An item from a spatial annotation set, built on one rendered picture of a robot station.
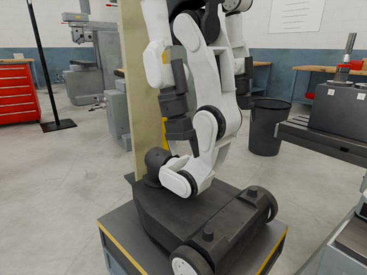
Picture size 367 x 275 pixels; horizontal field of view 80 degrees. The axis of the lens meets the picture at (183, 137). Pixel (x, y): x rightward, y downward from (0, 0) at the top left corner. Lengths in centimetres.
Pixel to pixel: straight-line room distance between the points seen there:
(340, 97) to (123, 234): 115
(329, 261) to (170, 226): 57
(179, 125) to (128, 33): 131
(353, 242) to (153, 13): 87
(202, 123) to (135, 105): 120
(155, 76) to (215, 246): 63
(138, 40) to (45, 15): 734
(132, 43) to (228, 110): 122
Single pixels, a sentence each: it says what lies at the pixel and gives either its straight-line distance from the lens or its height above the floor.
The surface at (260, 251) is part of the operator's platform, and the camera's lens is 120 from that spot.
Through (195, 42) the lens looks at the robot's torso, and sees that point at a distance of 79.
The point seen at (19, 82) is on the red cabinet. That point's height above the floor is 72.
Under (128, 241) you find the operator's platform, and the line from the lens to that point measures 121.
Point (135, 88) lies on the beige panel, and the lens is 190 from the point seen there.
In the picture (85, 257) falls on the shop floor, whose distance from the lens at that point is 175.
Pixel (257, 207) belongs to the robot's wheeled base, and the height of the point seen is 60.
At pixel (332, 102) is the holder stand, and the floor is 107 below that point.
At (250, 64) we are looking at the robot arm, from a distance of 104.
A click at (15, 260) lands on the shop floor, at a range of 195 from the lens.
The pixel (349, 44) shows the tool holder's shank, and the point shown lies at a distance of 110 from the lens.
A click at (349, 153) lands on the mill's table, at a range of 105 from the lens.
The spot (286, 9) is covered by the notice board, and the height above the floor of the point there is 202.
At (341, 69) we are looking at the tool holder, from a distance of 109.
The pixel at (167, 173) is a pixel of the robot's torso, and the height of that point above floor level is 72.
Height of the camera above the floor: 128
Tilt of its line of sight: 23 degrees down
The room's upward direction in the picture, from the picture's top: straight up
